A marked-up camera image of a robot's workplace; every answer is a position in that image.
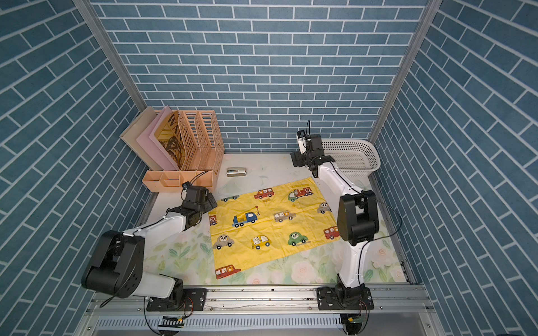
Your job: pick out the yellow brown patterned book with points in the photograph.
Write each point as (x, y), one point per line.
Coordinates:
(168, 134)

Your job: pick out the pink folder board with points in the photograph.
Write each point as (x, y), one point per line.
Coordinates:
(149, 143)

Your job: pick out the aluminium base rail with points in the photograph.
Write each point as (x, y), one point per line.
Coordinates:
(277, 299)

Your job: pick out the floral table mat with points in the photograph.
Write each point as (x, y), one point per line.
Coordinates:
(190, 257)

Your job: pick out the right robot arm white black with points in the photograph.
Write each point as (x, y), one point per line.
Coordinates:
(356, 214)

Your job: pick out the grey white stapler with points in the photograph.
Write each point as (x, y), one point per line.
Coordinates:
(236, 172)

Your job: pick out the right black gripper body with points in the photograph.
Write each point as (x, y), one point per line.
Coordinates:
(302, 160)

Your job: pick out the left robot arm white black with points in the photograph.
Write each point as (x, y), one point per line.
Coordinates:
(116, 267)

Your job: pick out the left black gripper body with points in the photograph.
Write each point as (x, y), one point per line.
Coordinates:
(207, 205)

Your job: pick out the yellow car print pillowcase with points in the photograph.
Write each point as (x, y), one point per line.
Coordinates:
(269, 224)

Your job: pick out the peach desk file organizer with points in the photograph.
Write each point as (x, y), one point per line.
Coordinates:
(204, 152)

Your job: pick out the white plastic mesh basket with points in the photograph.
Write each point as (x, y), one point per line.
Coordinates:
(355, 158)

